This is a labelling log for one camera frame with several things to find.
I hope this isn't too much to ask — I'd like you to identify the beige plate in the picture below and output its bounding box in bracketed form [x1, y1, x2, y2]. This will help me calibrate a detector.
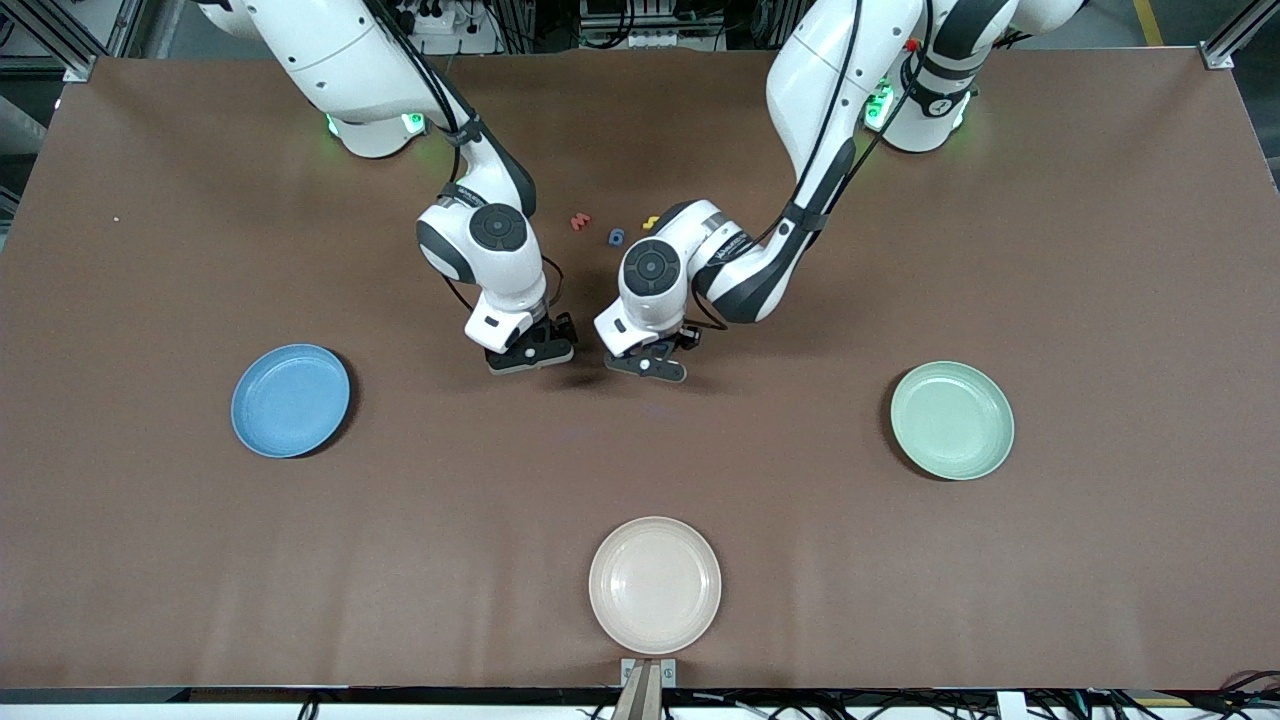
[588, 516, 723, 657]

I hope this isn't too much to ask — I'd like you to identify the blue plate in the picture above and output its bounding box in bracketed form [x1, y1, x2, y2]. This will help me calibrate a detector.
[230, 343, 352, 460]

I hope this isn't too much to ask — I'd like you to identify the green plate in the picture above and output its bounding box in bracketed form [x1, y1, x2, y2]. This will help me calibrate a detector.
[889, 360, 1016, 482]

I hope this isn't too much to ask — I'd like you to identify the white power strip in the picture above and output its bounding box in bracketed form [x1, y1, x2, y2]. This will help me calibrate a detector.
[395, 0, 501, 56]

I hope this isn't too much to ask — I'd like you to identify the background equipment rack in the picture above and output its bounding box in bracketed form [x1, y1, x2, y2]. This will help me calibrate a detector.
[578, 0, 728, 51]

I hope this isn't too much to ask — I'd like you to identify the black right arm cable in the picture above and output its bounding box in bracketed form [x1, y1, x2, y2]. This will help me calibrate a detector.
[365, 0, 566, 311]

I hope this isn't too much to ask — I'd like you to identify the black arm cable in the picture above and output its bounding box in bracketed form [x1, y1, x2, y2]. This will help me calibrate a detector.
[795, 0, 936, 226]
[365, 0, 566, 311]

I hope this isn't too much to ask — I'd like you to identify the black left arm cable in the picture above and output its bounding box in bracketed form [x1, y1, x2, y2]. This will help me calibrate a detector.
[795, 0, 936, 226]

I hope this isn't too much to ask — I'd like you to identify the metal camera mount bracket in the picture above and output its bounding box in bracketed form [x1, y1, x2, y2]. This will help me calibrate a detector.
[612, 657, 678, 720]

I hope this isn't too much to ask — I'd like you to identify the aluminium frame profile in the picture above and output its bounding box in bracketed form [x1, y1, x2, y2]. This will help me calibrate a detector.
[1200, 0, 1280, 71]
[40, 0, 151, 83]

